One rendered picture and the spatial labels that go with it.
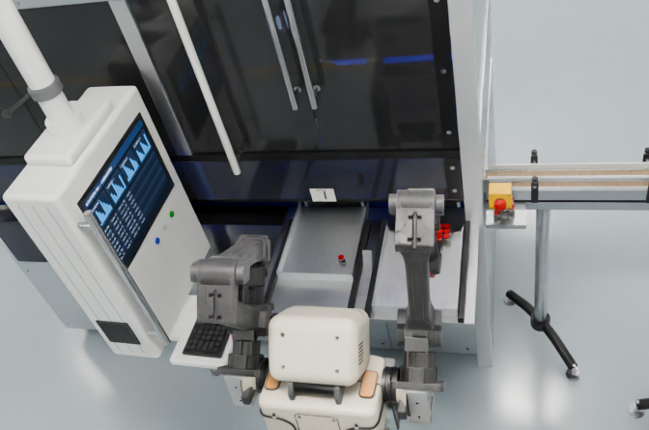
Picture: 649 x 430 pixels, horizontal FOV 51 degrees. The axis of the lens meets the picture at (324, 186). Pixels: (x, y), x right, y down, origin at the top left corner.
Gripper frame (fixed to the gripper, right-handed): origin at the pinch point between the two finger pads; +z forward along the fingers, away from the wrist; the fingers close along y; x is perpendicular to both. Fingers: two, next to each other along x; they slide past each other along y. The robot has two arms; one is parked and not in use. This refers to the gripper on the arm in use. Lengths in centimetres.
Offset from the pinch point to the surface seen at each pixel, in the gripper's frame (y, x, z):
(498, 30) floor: 305, -9, 114
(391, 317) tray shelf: -1.1, 14.1, 20.1
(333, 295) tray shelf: 6.3, 34.0, 20.1
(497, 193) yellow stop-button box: 37.9, -17.1, 6.0
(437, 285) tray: 11.6, 1.0, 20.2
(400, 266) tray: 18.9, 13.8, 20.2
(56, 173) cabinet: -6, 94, -48
